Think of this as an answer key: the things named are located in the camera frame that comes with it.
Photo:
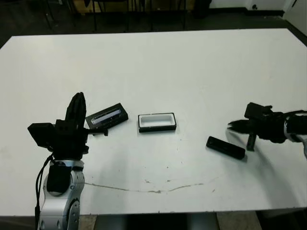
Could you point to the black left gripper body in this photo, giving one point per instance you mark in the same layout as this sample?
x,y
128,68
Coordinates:
x,y
69,143

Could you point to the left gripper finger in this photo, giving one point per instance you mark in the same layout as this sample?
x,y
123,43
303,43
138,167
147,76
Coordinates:
x,y
72,112
81,112

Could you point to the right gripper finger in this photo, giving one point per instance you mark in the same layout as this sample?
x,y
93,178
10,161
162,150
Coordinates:
x,y
239,123
239,129

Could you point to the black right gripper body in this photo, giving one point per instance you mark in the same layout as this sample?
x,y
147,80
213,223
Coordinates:
x,y
268,129

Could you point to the small black rectangular bar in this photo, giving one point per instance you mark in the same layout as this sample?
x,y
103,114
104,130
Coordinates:
x,y
225,148

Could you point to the black printed box lid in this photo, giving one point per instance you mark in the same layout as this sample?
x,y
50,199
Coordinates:
x,y
112,115

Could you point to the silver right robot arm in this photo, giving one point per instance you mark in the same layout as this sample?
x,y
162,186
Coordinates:
x,y
296,137

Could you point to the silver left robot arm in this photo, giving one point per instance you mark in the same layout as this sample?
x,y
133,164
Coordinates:
x,y
55,210

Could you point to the black box with white insert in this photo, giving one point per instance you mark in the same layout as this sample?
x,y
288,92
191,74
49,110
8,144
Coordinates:
x,y
157,119

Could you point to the black waste bin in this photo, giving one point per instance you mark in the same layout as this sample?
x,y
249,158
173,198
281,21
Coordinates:
x,y
202,8

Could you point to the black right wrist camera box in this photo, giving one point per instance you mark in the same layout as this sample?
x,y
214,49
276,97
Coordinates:
x,y
257,111

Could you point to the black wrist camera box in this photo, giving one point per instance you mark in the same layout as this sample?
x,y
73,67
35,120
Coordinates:
x,y
257,111
40,134

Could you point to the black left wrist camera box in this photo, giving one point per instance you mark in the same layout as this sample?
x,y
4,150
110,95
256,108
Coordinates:
x,y
40,134

